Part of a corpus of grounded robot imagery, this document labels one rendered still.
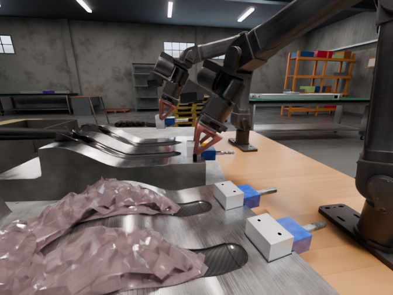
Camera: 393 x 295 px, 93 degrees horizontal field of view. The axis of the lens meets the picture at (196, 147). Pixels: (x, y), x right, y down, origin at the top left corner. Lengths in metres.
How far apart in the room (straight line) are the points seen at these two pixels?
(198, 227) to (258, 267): 0.10
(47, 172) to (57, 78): 10.47
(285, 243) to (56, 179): 0.48
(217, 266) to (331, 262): 0.20
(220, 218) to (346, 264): 0.20
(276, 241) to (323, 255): 0.15
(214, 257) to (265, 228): 0.08
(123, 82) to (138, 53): 1.53
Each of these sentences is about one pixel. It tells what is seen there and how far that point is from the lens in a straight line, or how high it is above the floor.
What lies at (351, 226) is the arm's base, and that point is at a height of 0.81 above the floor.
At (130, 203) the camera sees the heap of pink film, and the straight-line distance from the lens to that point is 0.29.
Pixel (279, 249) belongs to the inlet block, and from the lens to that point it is 0.28.
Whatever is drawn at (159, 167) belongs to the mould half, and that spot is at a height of 0.88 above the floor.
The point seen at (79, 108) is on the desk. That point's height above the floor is 0.29.
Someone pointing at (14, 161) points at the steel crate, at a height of 0.33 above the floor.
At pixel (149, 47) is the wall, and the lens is 10.08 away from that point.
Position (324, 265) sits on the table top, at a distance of 0.39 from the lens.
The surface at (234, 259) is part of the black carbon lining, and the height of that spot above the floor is 0.85.
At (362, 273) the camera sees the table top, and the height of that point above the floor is 0.80.
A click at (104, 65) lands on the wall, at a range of 10.29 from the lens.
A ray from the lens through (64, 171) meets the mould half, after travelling 0.53.
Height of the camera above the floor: 1.06
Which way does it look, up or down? 18 degrees down
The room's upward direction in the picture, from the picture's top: straight up
